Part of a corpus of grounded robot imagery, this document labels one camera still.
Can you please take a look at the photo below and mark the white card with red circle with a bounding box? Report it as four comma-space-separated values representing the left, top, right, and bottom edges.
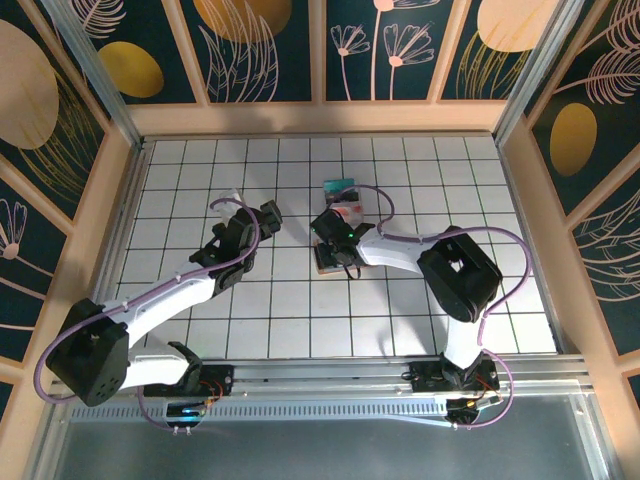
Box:
330, 200, 364, 225

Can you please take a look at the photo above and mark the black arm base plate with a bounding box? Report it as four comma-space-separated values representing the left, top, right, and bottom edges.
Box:
408, 360, 501, 396
143, 364, 236, 398

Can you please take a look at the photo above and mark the long aluminium mounting rail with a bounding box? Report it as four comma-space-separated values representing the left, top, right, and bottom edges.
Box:
49, 355, 596, 401

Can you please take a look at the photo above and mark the slotted grey cable duct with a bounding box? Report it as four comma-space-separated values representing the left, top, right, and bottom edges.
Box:
69, 402, 451, 424

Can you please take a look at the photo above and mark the aluminium corner post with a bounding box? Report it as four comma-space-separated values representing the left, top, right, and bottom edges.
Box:
42, 0, 147, 151
492, 0, 587, 147

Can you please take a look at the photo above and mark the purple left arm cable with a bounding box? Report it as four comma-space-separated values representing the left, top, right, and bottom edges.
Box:
38, 197, 261, 435

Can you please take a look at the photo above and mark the teal plastic card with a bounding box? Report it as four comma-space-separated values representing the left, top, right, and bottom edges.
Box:
323, 178, 358, 204

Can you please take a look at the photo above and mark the small electronics board with wires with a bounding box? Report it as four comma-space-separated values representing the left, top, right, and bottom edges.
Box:
444, 393, 504, 429
164, 399, 210, 427

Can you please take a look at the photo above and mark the grey metal sheet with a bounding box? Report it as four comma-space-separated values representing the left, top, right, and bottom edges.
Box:
29, 394, 619, 480

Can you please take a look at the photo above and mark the brown card holder wallet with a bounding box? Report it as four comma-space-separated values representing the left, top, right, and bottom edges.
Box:
313, 238, 374, 277

